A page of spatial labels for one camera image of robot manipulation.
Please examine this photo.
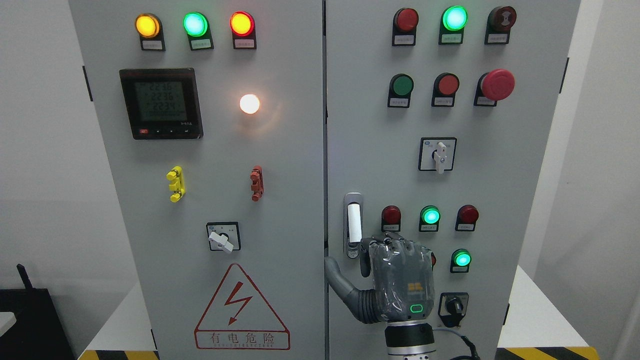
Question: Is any white rotary switch upper right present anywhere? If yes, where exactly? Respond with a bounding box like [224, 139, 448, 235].
[418, 137, 457, 174]

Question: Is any grey cabinet door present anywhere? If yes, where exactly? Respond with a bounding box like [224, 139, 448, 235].
[325, 0, 581, 360]
[69, 0, 325, 360]

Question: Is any yellow indicator lamp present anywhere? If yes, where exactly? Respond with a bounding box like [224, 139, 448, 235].
[135, 13, 166, 51]

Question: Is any green push button upper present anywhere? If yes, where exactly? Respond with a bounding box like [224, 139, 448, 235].
[387, 73, 414, 109]

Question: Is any silver door handle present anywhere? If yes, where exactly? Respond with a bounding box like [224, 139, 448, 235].
[343, 192, 364, 259]

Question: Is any dark red lamp middle right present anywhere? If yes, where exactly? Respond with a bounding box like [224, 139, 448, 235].
[455, 204, 479, 231]

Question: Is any black box with antenna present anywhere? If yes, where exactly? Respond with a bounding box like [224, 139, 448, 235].
[0, 264, 75, 360]

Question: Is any green lit button lower right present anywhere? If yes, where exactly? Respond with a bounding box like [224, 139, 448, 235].
[449, 248, 473, 274]

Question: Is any white lit indicator lamp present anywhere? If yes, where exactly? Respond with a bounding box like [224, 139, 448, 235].
[238, 93, 261, 115]

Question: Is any green lit lamp top right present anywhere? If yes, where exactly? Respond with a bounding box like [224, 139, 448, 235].
[438, 5, 468, 45]

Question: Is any red emergency stop button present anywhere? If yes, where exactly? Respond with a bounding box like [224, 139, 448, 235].
[473, 68, 515, 107]

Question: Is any grey left cabinet door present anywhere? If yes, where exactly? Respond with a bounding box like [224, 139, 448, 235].
[69, 0, 325, 360]

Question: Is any red electric hazard warning sticker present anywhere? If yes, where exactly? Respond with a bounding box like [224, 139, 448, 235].
[193, 263, 291, 351]

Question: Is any green lit lamp middle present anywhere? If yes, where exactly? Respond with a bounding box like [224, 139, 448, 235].
[418, 205, 441, 233]

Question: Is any dark red buzzer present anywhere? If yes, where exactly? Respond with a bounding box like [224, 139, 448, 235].
[484, 6, 517, 45]

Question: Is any red lit indicator lamp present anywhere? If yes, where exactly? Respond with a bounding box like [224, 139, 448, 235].
[230, 11, 258, 50]

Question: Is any black selector knob switch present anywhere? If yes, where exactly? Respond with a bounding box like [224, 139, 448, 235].
[438, 292, 470, 328]

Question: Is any dark red indicator lamp top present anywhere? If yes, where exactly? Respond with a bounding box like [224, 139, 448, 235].
[391, 7, 419, 47]

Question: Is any grey right cabinet door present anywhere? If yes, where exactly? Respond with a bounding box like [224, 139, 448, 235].
[325, 0, 581, 360]

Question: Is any green lit lamp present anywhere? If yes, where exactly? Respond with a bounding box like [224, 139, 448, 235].
[418, 205, 441, 233]
[438, 5, 468, 45]

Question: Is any black digital power meter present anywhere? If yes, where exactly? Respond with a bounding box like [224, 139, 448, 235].
[119, 67, 204, 141]

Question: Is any red push button upper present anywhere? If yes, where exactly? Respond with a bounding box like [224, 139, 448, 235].
[430, 72, 460, 108]

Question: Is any white rotary switch left door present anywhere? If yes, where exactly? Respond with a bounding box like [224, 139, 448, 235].
[206, 221, 242, 254]

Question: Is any dark red lamp middle left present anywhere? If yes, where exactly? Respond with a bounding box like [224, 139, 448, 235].
[381, 205, 402, 232]

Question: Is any red terminal connector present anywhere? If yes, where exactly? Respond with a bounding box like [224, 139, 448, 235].
[250, 165, 265, 202]

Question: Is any black grey robot cable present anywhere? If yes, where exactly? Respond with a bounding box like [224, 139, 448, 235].
[433, 327, 482, 360]

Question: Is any yellow terminal connector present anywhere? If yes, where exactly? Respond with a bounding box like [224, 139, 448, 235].
[166, 165, 186, 203]

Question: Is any green indicator lamp top left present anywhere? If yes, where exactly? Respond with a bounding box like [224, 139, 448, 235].
[182, 11, 214, 51]

